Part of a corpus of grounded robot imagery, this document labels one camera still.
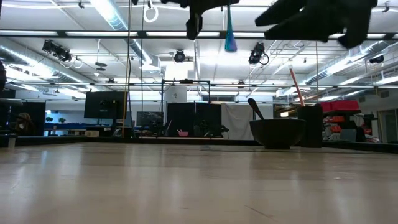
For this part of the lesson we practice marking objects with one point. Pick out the black partition screen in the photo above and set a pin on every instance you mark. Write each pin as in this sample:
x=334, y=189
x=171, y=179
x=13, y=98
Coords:
x=186, y=119

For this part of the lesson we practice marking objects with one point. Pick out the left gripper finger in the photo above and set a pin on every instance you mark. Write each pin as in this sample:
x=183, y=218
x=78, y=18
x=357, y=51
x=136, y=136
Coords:
x=194, y=26

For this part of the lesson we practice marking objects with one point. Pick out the red storage bins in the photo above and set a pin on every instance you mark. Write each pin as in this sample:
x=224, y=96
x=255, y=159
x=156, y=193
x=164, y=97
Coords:
x=340, y=105

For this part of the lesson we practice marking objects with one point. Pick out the silver ceiling duct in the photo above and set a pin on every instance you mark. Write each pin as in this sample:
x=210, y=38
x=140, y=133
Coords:
x=118, y=21
x=342, y=67

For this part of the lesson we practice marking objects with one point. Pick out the purple and blue fork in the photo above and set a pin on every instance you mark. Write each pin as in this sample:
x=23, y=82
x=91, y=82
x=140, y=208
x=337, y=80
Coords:
x=230, y=40

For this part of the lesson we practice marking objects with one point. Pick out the black metal frame rig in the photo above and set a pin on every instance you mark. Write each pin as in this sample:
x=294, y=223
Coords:
x=186, y=81

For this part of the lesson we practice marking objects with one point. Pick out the person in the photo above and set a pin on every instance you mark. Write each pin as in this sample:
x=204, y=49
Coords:
x=23, y=124

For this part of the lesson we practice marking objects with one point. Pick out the black monitor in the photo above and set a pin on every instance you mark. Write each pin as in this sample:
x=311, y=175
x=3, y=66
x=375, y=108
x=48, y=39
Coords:
x=104, y=105

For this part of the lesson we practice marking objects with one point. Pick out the small dark monitor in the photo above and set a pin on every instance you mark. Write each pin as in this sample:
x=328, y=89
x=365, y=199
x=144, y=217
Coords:
x=150, y=119

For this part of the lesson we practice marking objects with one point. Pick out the black bowl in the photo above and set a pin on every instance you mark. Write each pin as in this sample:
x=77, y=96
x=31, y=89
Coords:
x=276, y=132

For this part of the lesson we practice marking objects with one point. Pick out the white hanging cloth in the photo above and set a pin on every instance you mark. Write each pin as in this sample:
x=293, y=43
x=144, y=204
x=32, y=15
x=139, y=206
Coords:
x=239, y=121

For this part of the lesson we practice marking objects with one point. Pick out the black overhead beam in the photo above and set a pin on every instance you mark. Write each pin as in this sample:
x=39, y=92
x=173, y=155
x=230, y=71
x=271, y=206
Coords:
x=93, y=33

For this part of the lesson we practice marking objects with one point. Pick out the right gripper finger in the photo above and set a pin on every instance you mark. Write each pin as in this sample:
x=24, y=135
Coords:
x=298, y=31
x=283, y=12

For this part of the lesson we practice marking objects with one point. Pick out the black ceiling camera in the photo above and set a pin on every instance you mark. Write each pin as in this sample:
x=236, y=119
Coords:
x=179, y=56
x=256, y=54
x=57, y=50

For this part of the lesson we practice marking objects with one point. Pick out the storage shelf with orange parts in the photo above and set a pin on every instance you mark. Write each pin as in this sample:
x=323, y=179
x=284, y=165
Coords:
x=345, y=129

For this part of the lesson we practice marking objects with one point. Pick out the black spoon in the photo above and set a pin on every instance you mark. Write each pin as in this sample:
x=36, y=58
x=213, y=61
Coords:
x=255, y=107

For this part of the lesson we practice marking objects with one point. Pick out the black aluminium table frame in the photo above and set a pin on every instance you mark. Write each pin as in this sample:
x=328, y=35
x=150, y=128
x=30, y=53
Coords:
x=124, y=140

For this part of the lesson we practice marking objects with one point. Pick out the pink basket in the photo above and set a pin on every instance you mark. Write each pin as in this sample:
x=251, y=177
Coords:
x=183, y=133

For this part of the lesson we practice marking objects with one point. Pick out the black plastic cup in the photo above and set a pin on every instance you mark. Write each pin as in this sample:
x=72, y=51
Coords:
x=310, y=127

